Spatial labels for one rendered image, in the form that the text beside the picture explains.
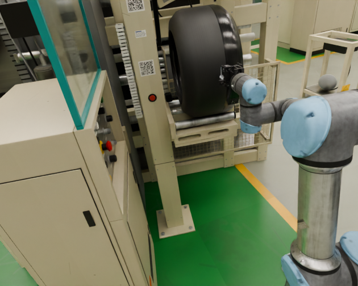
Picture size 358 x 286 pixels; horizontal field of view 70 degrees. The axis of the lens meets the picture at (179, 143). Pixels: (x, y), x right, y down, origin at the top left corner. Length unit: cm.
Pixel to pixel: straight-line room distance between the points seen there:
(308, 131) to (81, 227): 76
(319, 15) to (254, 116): 479
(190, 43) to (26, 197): 86
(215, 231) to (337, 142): 153
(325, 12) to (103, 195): 530
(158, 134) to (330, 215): 104
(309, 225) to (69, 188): 67
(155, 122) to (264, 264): 112
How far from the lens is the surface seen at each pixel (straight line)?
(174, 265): 187
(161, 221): 209
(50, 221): 97
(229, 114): 145
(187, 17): 129
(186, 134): 140
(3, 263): 240
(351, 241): 86
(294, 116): 57
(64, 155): 79
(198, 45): 119
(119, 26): 131
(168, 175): 167
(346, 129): 57
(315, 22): 562
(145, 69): 134
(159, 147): 154
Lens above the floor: 159
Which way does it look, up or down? 33 degrees down
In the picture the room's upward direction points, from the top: 8 degrees counter-clockwise
